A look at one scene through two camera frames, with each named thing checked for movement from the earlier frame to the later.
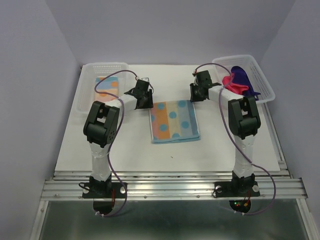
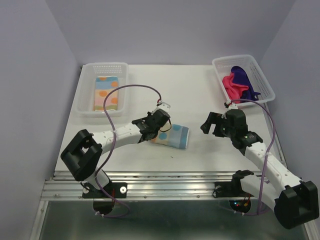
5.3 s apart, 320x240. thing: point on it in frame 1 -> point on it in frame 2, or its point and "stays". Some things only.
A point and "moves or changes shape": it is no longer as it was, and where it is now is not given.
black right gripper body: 195,92 -> 226,130
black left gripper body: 148,101 -> 149,115
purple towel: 239,76 stays
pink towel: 227,81 stays
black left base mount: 103,190 stays
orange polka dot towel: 109,86 stays
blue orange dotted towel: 174,122 moves or changes shape
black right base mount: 237,189 stays
